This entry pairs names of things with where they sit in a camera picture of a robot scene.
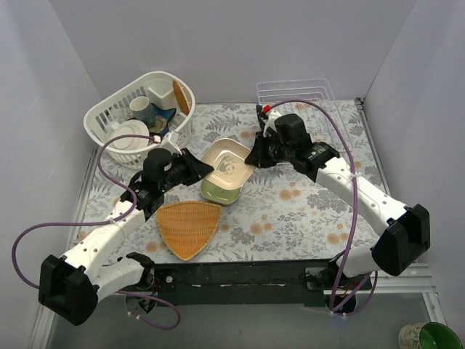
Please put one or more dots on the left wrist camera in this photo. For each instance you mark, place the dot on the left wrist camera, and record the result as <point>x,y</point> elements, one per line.
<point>168,142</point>

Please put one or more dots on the woven bamboo tray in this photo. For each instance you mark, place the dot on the woven bamboo tray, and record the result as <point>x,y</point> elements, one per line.
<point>187,227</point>

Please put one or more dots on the beige square bowl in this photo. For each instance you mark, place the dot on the beige square bowl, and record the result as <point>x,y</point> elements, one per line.
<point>227,157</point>

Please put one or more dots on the green square bowl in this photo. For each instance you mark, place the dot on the green square bowl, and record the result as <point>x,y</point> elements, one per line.
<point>217,195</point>

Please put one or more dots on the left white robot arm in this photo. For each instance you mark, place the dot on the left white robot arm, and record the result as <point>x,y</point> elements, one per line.
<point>73,284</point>

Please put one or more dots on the white plate in basket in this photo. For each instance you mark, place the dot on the white plate in basket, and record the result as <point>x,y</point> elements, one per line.
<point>134,129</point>

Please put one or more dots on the white square container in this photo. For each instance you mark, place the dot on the white square container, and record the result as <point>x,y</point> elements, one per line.
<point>161,93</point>

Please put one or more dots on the white plastic basket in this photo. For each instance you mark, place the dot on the white plastic basket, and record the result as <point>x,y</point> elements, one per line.
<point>101,120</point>

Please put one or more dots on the woven coaster in basket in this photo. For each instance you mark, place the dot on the woven coaster in basket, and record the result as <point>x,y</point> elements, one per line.
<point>181,97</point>

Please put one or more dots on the white wire dish rack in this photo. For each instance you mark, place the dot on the white wire dish rack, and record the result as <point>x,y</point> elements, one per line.
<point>314,102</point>

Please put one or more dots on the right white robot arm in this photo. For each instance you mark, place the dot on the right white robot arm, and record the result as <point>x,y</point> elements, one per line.
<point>403,231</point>

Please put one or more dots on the black base frame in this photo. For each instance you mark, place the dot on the black base frame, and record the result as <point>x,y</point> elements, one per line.
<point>301,282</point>

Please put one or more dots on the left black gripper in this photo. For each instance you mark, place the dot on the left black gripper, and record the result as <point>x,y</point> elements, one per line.
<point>189,165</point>

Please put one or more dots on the blue star dish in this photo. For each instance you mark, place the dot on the blue star dish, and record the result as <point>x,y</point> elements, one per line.
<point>162,119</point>

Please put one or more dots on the white cup in basket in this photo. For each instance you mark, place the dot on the white cup in basket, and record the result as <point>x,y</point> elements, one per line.
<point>139,106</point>

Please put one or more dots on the green floral mug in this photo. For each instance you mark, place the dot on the green floral mug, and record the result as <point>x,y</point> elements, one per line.
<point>430,335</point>

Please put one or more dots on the floral table mat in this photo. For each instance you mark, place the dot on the floral table mat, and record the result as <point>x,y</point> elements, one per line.
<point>279,215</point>

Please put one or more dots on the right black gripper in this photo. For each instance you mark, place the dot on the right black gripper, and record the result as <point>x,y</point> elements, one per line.
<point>264,150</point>

